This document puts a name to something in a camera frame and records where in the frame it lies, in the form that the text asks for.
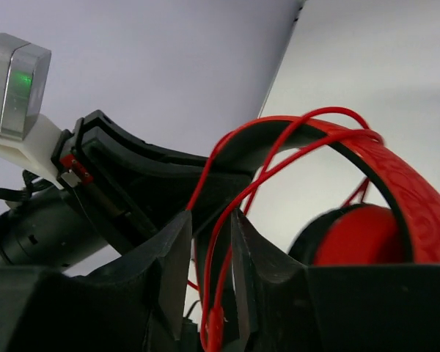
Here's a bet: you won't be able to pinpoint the red headphone cable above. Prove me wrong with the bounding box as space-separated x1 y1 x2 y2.
185 106 384 352

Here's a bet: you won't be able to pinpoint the red black headphones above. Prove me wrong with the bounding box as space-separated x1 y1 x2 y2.
205 115 440 268

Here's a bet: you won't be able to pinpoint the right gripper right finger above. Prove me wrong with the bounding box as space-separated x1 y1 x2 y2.
230 211 440 351

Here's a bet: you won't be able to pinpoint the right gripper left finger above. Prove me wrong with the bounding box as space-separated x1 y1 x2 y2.
0 211 192 351

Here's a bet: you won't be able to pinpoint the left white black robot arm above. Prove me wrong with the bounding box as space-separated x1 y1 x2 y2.
0 110 208 271

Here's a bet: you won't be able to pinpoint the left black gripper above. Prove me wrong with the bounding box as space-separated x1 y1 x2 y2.
51 110 257 253

